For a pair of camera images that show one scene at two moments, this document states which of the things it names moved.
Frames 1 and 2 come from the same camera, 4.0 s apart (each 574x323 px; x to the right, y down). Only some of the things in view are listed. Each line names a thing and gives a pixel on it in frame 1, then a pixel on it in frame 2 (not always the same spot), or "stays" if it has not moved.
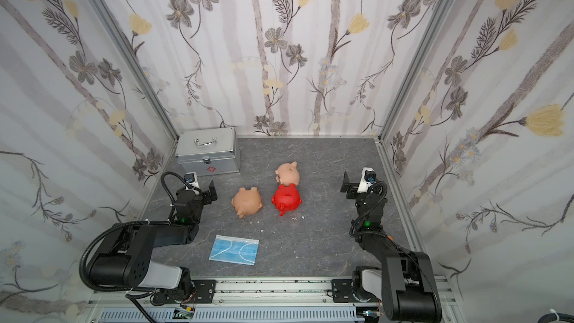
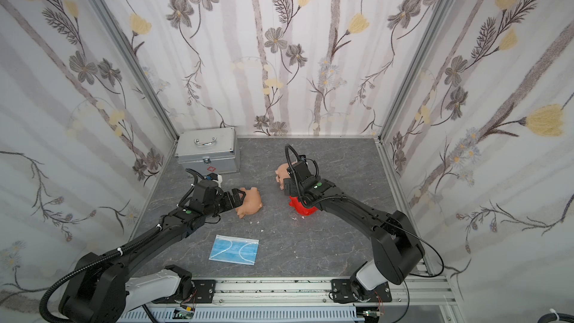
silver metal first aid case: x=208 y=152 stays
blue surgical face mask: x=235 y=250 stays
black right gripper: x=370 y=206 to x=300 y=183
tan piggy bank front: x=247 y=201 stays
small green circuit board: x=183 y=313 stays
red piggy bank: x=286 y=198 to x=303 y=210
